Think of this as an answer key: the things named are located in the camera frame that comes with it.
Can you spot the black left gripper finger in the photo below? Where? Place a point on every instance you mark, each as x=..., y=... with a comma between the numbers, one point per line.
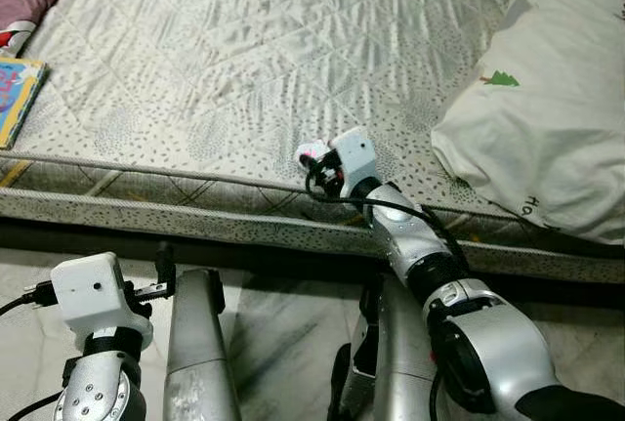
x=166, y=263

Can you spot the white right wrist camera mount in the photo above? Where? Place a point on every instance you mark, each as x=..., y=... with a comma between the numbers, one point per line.
x=356, y=155

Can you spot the silver right robot leg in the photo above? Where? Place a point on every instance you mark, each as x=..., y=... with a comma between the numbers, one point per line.
x=395, y=362

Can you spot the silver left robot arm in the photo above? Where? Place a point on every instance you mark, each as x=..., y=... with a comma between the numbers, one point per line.
x=93, y=397

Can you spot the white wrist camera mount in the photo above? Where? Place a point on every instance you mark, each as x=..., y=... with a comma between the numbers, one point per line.
x=93, y=294
x=356, y=155

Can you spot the quilted white mattress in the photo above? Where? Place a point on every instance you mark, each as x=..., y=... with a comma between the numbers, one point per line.
x=244, y=69

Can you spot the colourful children's book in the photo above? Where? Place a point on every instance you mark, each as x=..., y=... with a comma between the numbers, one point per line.
x=20, y=99

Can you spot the silver robot leg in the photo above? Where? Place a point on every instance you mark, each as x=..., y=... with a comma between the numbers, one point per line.
x=395, y=362
x=200, y=343

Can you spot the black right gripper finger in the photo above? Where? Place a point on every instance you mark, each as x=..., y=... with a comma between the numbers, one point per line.
x=314, y=167

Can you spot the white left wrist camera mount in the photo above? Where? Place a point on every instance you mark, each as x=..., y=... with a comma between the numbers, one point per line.
x=93, y=294

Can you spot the white pillow with tree print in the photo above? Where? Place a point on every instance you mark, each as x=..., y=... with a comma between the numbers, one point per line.
x=547, y=118

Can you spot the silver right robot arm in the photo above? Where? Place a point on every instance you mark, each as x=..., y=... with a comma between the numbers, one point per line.
x=488, y=343

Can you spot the silver left robot leg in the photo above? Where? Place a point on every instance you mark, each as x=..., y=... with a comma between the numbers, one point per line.
x=200, y=343

